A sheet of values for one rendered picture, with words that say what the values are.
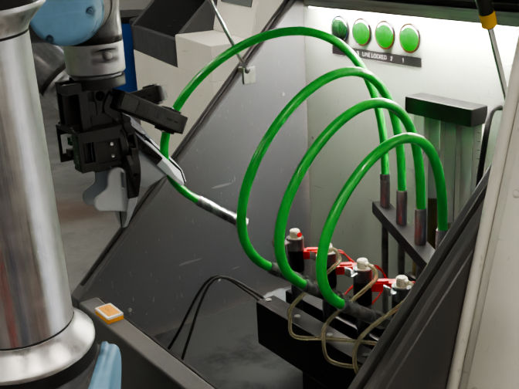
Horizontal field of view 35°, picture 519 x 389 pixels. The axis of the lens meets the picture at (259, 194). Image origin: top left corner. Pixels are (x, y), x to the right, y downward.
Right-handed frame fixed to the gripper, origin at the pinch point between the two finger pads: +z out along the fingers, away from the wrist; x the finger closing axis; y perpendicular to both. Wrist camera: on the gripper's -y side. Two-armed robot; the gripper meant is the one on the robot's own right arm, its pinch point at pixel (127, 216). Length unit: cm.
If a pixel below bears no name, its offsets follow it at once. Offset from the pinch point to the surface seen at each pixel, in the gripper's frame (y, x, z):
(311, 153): -19.6, 16.4, -8.2
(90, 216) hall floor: -126, -316, 121
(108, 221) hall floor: -129, -301, 121
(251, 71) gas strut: -43, -31, -10
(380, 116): -47.7, 0.1, -5.3
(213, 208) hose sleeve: -20.7, -11.0, 7.2
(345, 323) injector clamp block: -30.2, 10.5, 23.1
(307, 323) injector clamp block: -25.7, 6.6, 23.0
